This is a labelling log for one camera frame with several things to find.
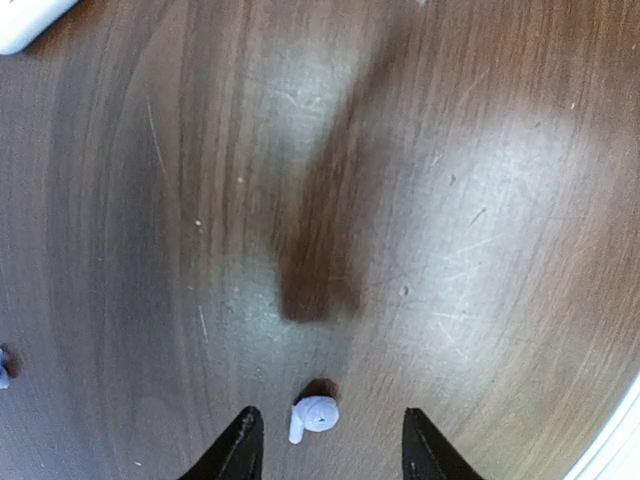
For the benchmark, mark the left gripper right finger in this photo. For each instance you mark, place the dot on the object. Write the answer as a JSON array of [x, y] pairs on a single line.
[[427, 454]]

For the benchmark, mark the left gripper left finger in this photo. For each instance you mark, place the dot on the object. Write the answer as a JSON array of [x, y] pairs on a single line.
[[237, 453]]

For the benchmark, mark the white stem earbud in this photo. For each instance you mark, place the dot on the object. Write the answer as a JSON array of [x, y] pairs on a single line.
[[314, 414]]

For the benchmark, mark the purple round charging case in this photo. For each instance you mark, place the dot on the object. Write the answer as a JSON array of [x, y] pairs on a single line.
[[5, 377]]

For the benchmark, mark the white charging case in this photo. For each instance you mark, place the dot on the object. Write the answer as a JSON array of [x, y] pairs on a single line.
[[22, 21]]

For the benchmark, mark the front aluminium rail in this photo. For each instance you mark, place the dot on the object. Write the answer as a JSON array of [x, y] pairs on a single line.
[[614, 454]]

